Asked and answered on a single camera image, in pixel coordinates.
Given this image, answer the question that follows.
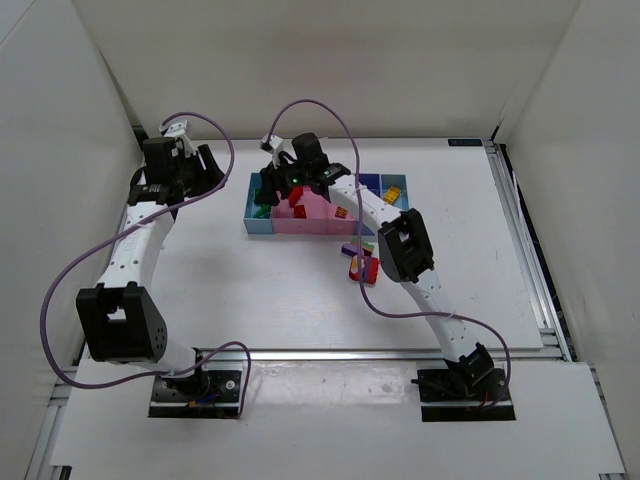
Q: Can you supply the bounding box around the red curved lego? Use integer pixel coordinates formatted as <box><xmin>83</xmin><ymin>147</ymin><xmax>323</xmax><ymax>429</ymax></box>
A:
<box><xmin>293</xmin><ymin>205</ymin><xmax>307</xmax><ymax>219</ymax></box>

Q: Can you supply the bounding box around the aluminium front rail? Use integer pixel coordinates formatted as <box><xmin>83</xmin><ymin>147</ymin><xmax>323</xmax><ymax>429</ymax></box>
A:
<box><xmin>82</xmin><ymin>347</ymin><xmax>574</xmax><ymax>362</ymax></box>

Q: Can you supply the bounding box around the yellow lego brick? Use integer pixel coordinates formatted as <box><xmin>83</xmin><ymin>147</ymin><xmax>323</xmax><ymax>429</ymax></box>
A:
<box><xmin>383</xmin><ymin>186</ymin><xmax>401</xmax><ymax>205</ymax></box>

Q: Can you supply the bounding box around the green lego plate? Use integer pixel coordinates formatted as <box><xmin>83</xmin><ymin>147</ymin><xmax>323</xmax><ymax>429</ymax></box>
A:
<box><xmin>253</xmin><ymin>204</ymin><xmax>273</xmax><ymax>218</ymax></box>

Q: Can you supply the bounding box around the light blue bin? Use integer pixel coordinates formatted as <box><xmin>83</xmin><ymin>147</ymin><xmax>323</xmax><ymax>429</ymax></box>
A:
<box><xmin>380</xmin><ymin>173</ymin><xmax>410</xmax><ymax>212</ymax></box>
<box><xmin>243</xmin><ymin>173</ymin><xmax>274</xmax><ymax>235</ymax></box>

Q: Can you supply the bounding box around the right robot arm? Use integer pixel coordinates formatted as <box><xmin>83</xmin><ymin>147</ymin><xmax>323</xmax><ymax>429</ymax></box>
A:
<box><xmin>256</xmin><ymin>133</ymin><xmax>494</xmax><ymax>391</ymax></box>

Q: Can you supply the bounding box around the green brown flat lego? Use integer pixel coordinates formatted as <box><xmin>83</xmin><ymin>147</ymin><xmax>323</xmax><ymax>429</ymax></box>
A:
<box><xmin>350</xmin><ymin>237</ymin><xmax>375</xmax><ymax>255</ymax></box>

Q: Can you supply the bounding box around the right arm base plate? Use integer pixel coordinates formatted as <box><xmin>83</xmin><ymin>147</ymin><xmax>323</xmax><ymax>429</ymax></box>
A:
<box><xmin>411</xmin><ymin>368</ymin><xmax>516</xmax><ymax>423</ymax></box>

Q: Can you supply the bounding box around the light blue left bin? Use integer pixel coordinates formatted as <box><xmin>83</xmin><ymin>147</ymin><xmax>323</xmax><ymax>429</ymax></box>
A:
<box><xmin>243</xmin><ymin>173</ymin><xmax>274</xmax><ymax>235</ymax></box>

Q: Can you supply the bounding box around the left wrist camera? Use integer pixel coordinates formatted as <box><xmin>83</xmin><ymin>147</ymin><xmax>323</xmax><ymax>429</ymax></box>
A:
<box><xmin>159</xmin><ymin>120</ymin><xmax>196</xmax><ymax>156</ymax></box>

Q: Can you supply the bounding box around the large pink bin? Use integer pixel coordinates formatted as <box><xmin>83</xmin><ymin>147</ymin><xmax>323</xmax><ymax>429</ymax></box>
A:
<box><xmin>271</xmin><ymin>187</ymin><xmax>327</xmax><ymax>235</ymax></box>

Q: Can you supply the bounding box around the small pink bin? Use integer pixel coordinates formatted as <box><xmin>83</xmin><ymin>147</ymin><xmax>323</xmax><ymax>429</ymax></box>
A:
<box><xmin>326</xmin><ymin>202</ymin><xmax>356</xmax><ymax>235</ymax></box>

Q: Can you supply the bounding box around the red purple lego block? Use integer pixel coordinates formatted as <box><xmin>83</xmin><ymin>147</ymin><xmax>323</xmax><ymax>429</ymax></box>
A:
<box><xmin>360</xmin><ymin>256</ymin><xmax>380</xmax><ymax>285</ymax></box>

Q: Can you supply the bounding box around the brown lego plate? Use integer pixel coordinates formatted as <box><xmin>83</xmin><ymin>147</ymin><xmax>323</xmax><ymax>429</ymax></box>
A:
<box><xmin>335</xmin><ymin>207</ymin><xmax>348</xmax><ymax>219</ymax></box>

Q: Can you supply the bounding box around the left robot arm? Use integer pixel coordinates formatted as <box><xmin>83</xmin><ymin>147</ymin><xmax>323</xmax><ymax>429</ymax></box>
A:
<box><xmin>76</xmin><ymin>132</ymin><xmax>224</xmax><ymax>377</ymax></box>

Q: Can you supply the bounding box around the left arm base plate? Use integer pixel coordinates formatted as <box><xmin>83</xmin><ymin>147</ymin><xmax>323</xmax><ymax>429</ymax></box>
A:
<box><xmin>147</xmin><ymin>362</ymin><xmax>246</xmax><ymax>420</ymax></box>

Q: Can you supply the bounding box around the light blue right bin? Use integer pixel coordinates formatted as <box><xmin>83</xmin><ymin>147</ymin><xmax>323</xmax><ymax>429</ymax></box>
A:
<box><xmin>380</xmin><ymin>173</ymin><xmax>410</xmax><ymax>212</ymax></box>

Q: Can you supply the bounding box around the red semicircle lego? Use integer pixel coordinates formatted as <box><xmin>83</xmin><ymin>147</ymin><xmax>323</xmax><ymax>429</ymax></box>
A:
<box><xmin>288</xmin><ymin>186</ymin><xmax>304</xmax><ymax>208</ymax></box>

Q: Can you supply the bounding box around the red flower lego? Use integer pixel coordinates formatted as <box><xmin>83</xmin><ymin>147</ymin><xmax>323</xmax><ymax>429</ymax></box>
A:
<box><xmin>348</xmin><ymin>256</ymin><xmax>362</xmax><ymax>282</ymax></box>

